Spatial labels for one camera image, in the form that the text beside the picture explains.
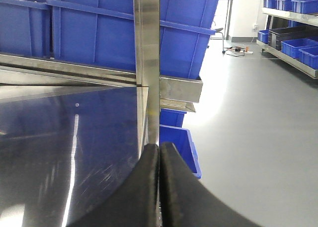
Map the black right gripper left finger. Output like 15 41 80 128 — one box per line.
70 144 159 227

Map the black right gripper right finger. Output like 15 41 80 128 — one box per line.
159 142 257 227

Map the small blue bin under table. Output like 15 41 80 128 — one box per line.
159 109 202 179

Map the large blue bin right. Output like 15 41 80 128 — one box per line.
46 0 219 79

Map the blue bin with clothes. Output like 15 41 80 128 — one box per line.
0 0 52 57

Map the gray office chair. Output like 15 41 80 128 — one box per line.
214 27 225 51

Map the black tray on shelf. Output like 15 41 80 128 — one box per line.
268 25 318 51

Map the distant steel shelf rack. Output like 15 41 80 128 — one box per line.
257 7 318 79

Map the stainless steel rack frame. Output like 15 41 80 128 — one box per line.
0 0 203 149

